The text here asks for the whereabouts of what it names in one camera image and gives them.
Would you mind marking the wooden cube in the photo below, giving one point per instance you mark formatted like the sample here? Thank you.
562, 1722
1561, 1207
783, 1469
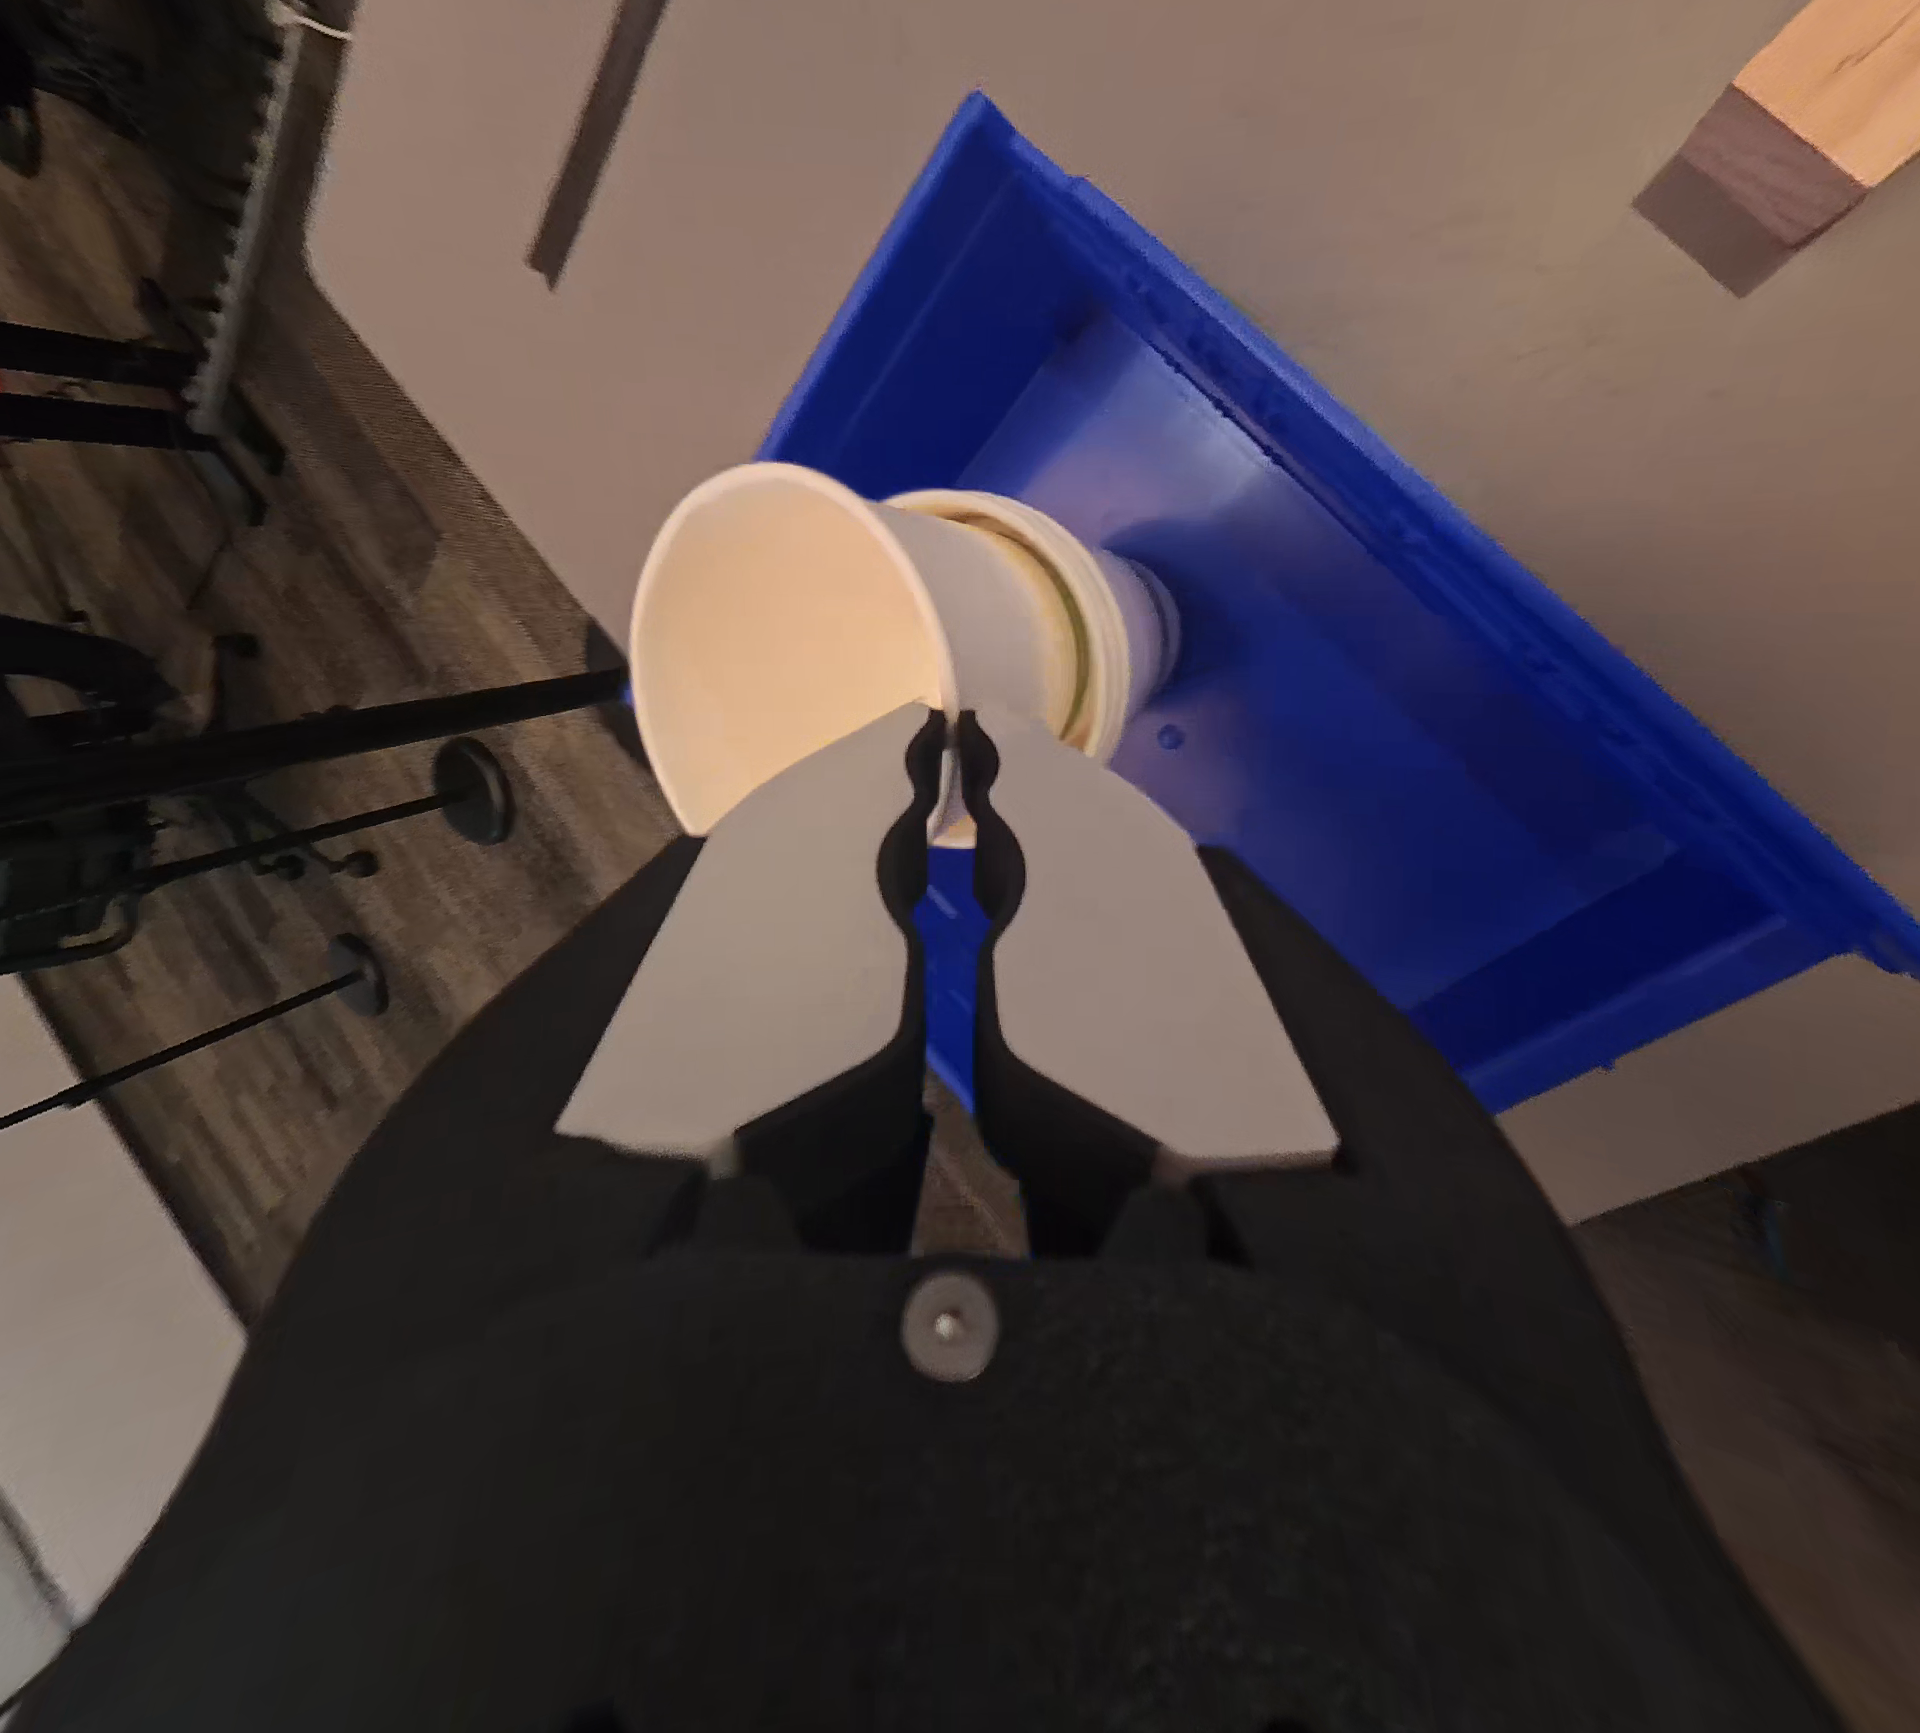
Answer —
1815, 98

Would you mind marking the blue plastic bin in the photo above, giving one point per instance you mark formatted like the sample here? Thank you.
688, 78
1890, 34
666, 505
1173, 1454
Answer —
1424, 714

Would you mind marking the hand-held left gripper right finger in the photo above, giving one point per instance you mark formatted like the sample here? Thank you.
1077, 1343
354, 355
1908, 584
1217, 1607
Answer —
1141, 1014

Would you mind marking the black tripod stand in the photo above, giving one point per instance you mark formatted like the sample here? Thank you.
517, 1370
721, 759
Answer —
300, 743

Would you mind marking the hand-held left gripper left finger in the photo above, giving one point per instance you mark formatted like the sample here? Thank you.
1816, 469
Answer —
750, 970

